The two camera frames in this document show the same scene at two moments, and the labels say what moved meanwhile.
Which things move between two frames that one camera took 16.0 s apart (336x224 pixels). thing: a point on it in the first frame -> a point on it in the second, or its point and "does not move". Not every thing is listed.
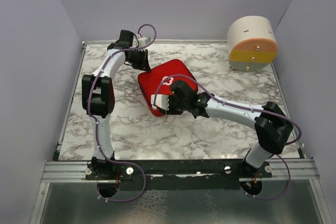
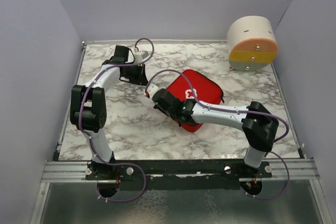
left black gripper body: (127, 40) -> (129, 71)
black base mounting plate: (178, 175) does not move
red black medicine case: (148, 79) -> (192, 85)
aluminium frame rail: (74, 171) does not move
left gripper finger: (142, 60) -> (143, 76)
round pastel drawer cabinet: (251, 43) does not move
